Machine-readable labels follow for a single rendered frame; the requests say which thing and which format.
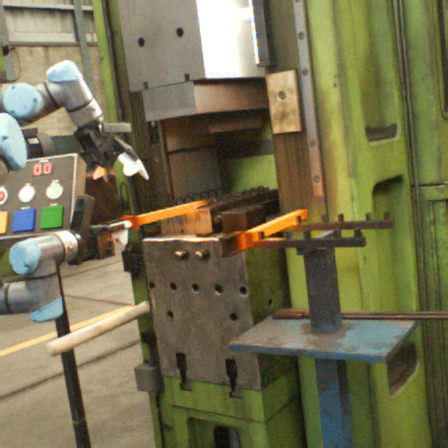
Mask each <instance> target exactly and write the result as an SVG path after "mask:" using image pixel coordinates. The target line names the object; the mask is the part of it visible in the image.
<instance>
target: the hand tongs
mask: <svg viewBox="0 0 448 448"><path fill-rule="evenodd" d="M341 316H342V319H429V320H448V312H341ZM303 317H304V318H306V319H310V313H309V312H306V311H277V312H275V314H273V315H272V319H302V318H303Z"/></svg>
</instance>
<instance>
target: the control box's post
mask: <svg viewBox="0 0 448 448"><path fill-rule="evenodd" d="M56 267H57V274H58V284H59V290H60V296H61V297H62V298H61V299H62V314H61V315H60V316H59V318H57V319H55V324H56V329H57V335H58V339H60V338H61V337H64V336H66V335H68V334H71V332H70V327H69V321H68V315H67V310H66V304H65V299H64V293H63V287H62V282H61V276H60V267H59V265H57V266H56ZM60 354H61V362H62V368H63V374H64V378H65V384H66V389H67V395H68V401H69V406H70V412H71V417H72V420H76V421H79V420H80V419H82V418H85V416H84V410H83V404H82V399H81V393H80V388H79V382H78V376H77V372H76V366H75V355H74V349H73V350H71V351H69V352H66V353H60ZM73 428H74V432H75V439H76V445H77V448H90V446H89V438H88V432H87V427H86V421H85V420H84V421H82V422H81V423H80V424H77V425H76V424H74V423H73Z"/></svg>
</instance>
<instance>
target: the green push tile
mask: <svg viewBox="0 0 448 448"><path fill-rule="evenodd" d="M63 215H64V206H63V205H58V206H50V207H43V208H42V219H41V230H46V229H56V228H63Z"/></svg>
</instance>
